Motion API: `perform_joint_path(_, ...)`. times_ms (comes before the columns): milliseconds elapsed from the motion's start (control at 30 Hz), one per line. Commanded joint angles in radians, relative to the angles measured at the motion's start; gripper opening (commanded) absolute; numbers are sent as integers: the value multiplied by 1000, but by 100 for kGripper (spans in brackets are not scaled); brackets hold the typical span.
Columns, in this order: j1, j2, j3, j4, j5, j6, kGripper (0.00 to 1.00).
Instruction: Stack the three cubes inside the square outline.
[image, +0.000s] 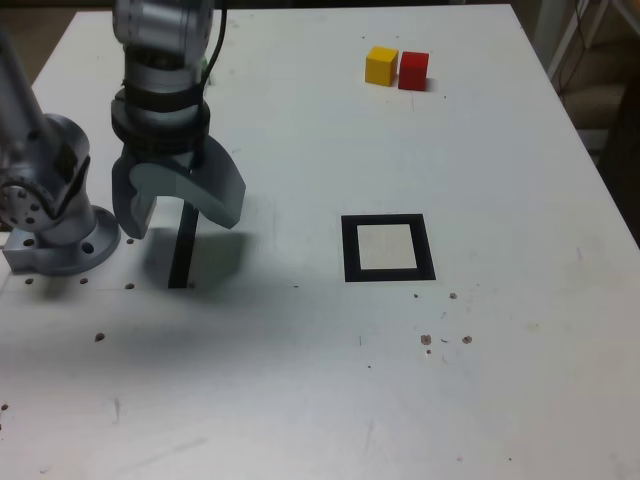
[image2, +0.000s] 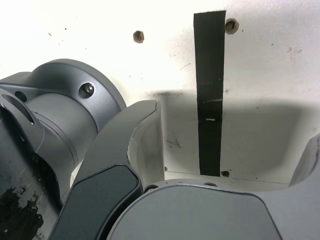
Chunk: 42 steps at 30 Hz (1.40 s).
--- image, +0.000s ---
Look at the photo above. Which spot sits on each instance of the green cube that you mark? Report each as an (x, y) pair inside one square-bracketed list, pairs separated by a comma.
[(203, 65)]

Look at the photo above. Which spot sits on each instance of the black tape square outline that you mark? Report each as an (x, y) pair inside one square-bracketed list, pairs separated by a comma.
[(350, 250)]

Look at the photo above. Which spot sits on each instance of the red cube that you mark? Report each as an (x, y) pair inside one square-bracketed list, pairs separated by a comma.
[(413, 72)]

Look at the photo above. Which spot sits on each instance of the black tape strip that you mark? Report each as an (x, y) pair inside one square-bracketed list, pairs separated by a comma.
[(180, 260)]

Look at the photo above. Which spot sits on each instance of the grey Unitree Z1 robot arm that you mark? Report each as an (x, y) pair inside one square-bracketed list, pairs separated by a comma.
[(55, 145)]

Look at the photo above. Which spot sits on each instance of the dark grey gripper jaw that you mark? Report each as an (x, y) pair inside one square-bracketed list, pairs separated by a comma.
[(122, 200)]

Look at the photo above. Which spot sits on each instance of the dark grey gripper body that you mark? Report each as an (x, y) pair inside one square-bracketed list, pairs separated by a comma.
[(185, 158)]

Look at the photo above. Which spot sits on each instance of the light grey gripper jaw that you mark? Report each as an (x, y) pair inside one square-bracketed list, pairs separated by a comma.
[(210, 190)]

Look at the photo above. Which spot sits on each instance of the yellow cube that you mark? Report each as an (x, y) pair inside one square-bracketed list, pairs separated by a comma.
[(380, 67)]

